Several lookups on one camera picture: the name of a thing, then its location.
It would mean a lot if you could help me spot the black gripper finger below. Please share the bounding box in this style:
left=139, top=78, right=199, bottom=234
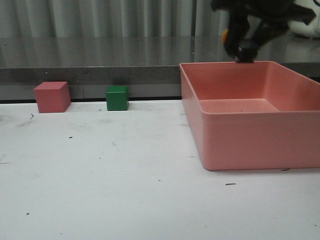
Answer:
left=224, top=11, right=250, bottom=56
left=250, top=20, right=289, bottom=47

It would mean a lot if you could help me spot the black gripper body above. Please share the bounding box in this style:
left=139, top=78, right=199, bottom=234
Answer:
left=211, top=0, right=316, bottom=25

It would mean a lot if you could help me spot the yellow push button switch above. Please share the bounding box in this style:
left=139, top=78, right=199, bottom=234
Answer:
left=222, top=28, right=259, bottom=63

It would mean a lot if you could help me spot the white appliance in background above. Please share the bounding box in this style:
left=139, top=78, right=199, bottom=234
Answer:
left=289, top=0, right=320, bottom=39

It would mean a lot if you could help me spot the pink plastic bin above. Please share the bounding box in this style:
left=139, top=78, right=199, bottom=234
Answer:
left=180, top=61, right=320, bottom=171

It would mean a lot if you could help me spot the grey stone counter ledge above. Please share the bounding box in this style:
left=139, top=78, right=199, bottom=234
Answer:
left=0, top=34, right=320, bottom=101

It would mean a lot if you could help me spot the green cube block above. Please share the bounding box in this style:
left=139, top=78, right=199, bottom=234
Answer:
left=105, top=85, right=129, bottom=111

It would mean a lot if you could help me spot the pink cube block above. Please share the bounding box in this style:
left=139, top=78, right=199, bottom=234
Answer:
left=33, top=81, right=71, bottom=113

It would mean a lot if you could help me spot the grey pleated curtain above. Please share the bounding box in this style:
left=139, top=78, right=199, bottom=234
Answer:
left=0, top=0, right=228, bottom=38

